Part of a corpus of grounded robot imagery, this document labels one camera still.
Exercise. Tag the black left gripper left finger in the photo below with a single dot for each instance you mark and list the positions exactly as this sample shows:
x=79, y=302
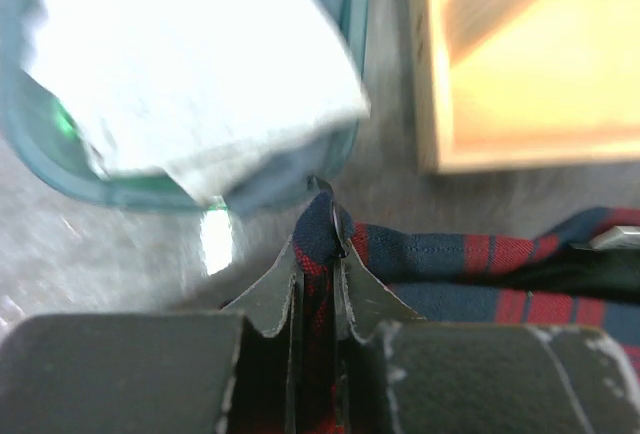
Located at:
x=260, y=354

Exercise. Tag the teal plastic basin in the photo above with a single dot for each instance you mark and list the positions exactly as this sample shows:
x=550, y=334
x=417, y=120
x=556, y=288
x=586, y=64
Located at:
x=29, y=126

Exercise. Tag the wooden clothes rack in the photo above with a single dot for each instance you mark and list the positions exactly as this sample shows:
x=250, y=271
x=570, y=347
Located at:
x=509, y=84

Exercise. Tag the grey t-shirt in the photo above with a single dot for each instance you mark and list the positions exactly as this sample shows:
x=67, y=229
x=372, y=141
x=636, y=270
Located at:
x=203, y=92

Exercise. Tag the green tie-dye garment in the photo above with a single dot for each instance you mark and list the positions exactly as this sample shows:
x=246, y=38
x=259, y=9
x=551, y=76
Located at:
x=63, y=120

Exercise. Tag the red navy plaid skirt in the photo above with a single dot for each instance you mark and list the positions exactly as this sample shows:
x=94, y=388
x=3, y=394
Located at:
x=465, y=278

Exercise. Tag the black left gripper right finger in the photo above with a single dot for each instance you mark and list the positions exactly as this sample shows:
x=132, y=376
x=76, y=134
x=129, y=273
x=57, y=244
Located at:
x=368, y=319

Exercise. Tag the blue-grey garment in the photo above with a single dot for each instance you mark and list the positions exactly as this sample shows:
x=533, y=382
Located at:
x=284, y=180

